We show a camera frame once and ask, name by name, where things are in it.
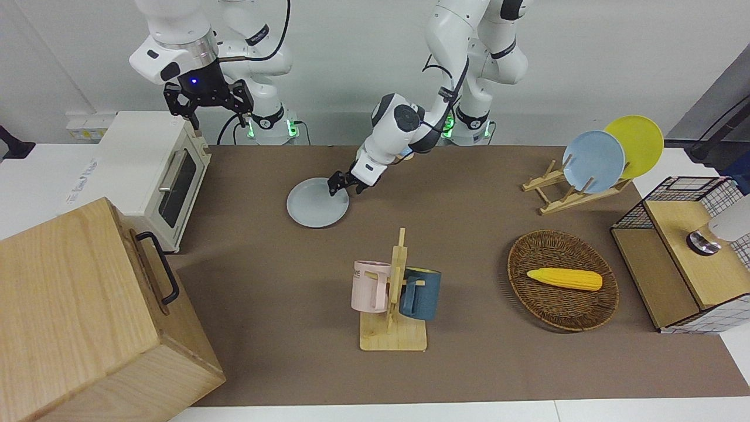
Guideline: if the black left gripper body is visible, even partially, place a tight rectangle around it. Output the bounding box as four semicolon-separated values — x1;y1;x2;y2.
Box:
343;164;376;192

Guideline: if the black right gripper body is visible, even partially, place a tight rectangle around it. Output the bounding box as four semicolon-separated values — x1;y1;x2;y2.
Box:
163;79;254;118

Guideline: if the gray plate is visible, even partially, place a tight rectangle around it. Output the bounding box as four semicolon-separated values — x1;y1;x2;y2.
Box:
287;178;350;229

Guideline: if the wooden plate rack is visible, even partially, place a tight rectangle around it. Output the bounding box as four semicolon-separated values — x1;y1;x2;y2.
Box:
522;159;633;216

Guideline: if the light blue plate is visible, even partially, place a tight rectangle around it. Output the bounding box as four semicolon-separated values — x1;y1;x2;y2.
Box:
563;130;626;194

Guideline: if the yellow plate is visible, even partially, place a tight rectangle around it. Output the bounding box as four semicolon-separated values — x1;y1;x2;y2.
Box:
604;115;664;179

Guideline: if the white toaster oven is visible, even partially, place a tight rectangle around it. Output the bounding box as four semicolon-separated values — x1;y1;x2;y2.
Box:
66;111;212;254

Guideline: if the pink mug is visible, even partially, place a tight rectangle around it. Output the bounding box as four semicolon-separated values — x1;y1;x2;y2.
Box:
351;261;392;314

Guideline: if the dark blue mug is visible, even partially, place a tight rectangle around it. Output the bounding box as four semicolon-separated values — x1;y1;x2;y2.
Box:
399;267;442;321

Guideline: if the wooden mug tree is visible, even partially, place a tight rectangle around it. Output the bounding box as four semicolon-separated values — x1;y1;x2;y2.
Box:
359;228;428;352

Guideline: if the wooden cabinet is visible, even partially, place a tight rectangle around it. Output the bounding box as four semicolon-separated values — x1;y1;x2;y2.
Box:
0;197;226;422

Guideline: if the yellow corn cob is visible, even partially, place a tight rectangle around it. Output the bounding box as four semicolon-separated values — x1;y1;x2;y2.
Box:
526;268;604;292

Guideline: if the brown wicker basket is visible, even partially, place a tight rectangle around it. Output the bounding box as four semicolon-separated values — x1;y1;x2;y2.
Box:
507;230;620;332

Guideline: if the white wall socket strip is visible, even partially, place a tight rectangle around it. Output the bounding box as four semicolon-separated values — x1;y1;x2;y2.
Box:
66;114;115;141

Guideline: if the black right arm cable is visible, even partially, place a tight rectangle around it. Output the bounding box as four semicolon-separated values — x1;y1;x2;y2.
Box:
218;0;292;62

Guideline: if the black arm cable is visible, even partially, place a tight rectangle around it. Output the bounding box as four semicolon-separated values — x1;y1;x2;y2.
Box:
422;56;471;132
218;0;292;62

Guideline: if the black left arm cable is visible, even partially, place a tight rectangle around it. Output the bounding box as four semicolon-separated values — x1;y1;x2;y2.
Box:
422;56;471;132

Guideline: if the black cabinet handle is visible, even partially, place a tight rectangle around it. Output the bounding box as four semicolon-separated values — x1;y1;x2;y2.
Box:
136;232;180;306

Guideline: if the black camera stand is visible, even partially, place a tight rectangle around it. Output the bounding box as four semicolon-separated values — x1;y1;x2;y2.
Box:
690;100;750;176
0;125;35;160

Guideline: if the wire and wood shelf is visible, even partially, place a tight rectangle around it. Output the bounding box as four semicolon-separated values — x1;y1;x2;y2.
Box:
611;176;750;335

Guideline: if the white device with metal ring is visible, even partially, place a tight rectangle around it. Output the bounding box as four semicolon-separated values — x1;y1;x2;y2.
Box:
687;193;750;257

